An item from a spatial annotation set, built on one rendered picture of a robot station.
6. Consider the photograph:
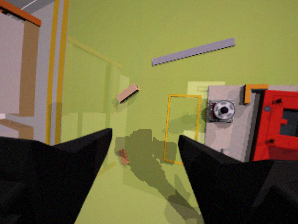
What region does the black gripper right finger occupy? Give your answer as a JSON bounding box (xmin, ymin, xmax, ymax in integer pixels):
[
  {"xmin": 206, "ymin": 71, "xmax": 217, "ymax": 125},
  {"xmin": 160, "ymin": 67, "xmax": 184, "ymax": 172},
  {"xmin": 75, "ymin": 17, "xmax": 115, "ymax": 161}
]
[{"xmin": 178, "ymin": 135, "xmax": 298, "ymax": 224}]

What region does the grey flat bar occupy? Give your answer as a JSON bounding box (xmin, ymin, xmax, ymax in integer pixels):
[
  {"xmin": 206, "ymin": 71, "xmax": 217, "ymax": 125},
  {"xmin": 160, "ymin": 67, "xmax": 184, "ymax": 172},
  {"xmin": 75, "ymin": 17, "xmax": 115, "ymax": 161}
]
[{"xmin": 152, "ymin": 37, "xmax": 236, "ymax": 65}]

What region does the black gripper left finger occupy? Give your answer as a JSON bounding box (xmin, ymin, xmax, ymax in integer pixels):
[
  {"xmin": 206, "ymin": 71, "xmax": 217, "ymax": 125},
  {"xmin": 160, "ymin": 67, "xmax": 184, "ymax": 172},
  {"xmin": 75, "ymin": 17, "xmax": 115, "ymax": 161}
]
[{"xmin": 0, "ymin": 128, "xmax": 112, "ymax": 224}]

